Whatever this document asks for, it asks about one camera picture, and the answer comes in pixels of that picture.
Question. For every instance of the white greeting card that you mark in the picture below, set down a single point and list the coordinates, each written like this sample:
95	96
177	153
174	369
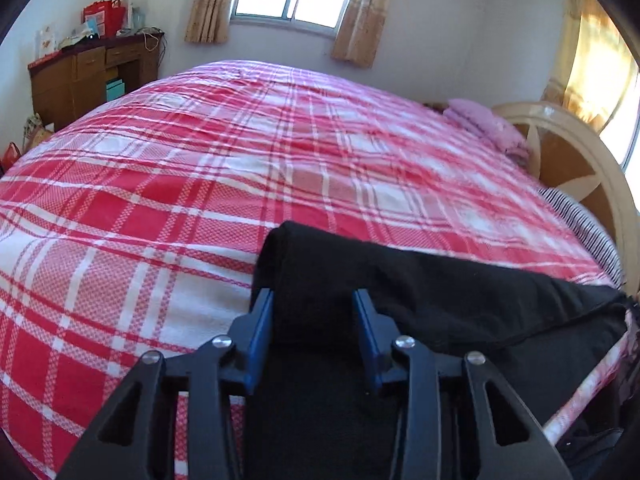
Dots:
45	41

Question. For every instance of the left beige curtain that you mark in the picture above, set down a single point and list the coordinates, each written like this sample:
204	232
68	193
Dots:
209	22

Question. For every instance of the teal box under desk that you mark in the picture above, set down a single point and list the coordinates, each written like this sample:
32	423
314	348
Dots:
114	89

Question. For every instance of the brown wooden desk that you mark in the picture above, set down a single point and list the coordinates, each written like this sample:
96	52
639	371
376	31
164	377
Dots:
73	82

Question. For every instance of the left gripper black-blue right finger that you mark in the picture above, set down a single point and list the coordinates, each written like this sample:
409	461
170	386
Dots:
459	418

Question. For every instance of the patterned paper bag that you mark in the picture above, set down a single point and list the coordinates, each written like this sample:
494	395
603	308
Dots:
34	132

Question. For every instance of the red plaid bed sheet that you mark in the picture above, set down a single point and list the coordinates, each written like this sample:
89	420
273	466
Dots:
138	226

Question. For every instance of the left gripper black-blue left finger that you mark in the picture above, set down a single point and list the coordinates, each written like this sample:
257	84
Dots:
133	435

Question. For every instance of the striped grey pillow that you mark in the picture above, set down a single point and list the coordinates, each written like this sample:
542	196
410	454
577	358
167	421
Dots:
588	230

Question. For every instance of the red gift bag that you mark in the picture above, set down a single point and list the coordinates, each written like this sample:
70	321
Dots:
106	16

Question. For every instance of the red bag on floor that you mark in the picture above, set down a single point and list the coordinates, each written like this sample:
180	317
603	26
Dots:
10	156

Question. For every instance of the black pants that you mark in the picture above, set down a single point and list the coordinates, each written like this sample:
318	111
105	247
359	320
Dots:
314	415

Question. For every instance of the yellow side curtain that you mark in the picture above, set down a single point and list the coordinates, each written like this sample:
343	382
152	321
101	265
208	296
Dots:
593	67

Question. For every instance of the folded pink blanket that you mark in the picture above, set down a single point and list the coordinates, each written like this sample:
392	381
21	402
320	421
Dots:
485	124

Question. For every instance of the cream and brown headboard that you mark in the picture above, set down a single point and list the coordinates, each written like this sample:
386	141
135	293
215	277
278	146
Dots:
567	154

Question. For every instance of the right beige curtain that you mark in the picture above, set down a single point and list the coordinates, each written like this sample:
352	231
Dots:
360	32

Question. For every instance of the beige curtain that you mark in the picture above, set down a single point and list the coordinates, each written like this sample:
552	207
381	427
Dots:
360	32
209	22

